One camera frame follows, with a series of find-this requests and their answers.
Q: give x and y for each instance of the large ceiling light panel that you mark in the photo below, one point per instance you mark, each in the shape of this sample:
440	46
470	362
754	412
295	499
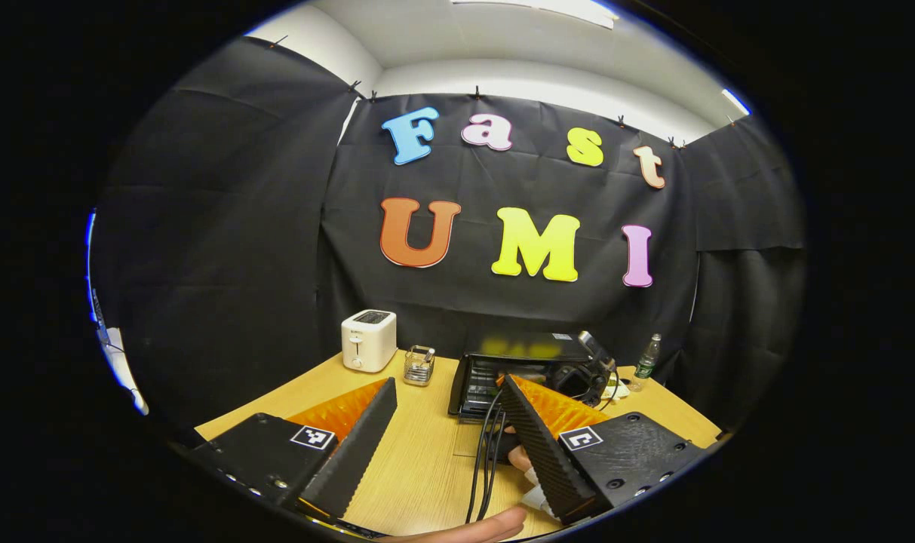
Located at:
548	9

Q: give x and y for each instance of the small ceiling light panel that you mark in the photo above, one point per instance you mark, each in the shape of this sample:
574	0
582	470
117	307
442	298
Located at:
736	102

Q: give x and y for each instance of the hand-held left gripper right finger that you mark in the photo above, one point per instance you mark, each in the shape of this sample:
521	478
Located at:
540	445

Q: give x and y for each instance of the white divided grain plate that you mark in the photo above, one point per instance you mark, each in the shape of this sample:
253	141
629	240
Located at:
615	390

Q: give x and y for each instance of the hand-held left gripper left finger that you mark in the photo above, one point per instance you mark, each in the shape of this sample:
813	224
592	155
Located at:
359	445

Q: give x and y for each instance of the black backdrop cloth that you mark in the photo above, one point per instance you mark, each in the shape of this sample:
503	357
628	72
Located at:
276	249

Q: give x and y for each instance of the clear plastic water bottle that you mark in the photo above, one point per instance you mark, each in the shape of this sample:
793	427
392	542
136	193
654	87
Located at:
646	362

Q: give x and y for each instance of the black electric oven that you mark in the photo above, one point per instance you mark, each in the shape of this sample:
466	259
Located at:
502	348

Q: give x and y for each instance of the white toaster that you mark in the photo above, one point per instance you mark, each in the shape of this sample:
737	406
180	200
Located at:
368	343

